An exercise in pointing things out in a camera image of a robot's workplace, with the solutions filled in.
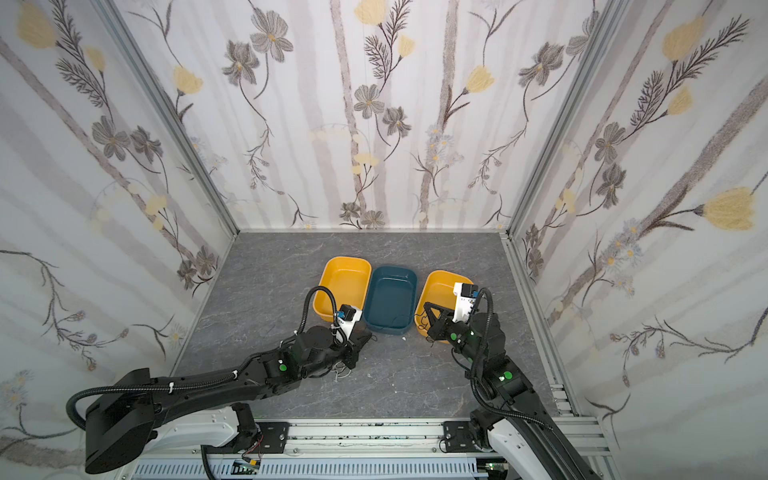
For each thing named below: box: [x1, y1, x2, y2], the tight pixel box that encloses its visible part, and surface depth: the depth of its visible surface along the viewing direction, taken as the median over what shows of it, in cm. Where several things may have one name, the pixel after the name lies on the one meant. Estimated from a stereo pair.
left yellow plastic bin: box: [313, 256, 372, 322], surface depth 106 cm
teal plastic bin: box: [364, 266, 418, 335], surface depth 101 cm
